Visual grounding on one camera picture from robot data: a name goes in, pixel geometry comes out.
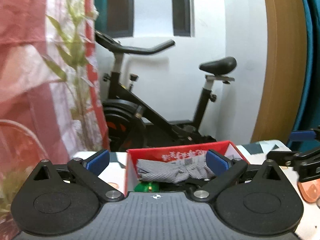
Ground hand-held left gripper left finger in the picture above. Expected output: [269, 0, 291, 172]
[32, 149, 124, 203]

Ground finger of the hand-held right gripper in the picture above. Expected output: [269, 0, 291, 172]
[289, 127, 320, 142]
[266, 148, 320, 167]

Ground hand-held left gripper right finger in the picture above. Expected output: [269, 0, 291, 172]
[192, 149, 286, 203]

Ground red cardboard box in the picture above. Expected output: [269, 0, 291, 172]
[124, 140, 250, 193]

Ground green object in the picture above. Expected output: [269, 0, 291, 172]
[134, 180, 160, 193]

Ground grey cloth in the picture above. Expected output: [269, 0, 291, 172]
[136, 155, 217, 183]

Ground orange plastic object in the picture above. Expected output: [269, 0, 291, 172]
[299, 179, 320, 203]

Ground patterned tablecloth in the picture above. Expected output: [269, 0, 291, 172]
[72, 140, 320, 240]

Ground black exercise bike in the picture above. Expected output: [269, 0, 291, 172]
[95, 30, 237, 153]

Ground teal curtain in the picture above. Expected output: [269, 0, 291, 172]
[286, 0, 320, 148]

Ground pink plant printed curtain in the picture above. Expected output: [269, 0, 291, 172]
[0, 0, 110, 240]

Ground dark framed window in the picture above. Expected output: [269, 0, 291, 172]
[94, 0, 195, 39]

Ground wooden door frame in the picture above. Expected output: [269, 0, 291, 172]
[251, 0, 308, 143]

